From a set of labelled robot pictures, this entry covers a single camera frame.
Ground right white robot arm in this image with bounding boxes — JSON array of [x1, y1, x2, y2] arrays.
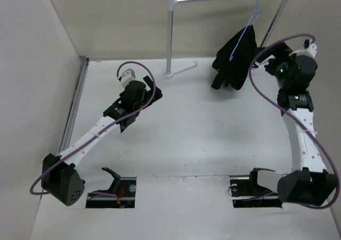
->
[[229, 39, 340, 210]]

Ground white clothes rack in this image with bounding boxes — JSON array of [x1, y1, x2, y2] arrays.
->
[[157, 0, 291, 81]]

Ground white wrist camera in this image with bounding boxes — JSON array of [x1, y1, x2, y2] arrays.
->
[[117, 68, 136, 88], [292, 39, 318, 59]]

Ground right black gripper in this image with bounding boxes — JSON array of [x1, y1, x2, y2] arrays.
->
[[255, 41, 297, 89]]

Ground black trousers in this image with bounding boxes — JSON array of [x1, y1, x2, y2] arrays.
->
[[211, 25, 257, 90]]

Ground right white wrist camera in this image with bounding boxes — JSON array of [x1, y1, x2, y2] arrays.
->
[[292, 39, 318, 59]]

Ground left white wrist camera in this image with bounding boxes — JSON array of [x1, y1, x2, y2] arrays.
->
[[117, 68, 136, 88]]

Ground left aluminium table rail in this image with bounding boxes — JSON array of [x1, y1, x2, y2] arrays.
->
[[56, 56, 90, 154]]

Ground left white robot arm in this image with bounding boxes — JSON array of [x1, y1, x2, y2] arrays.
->
[[41, 76, 163, 206]]

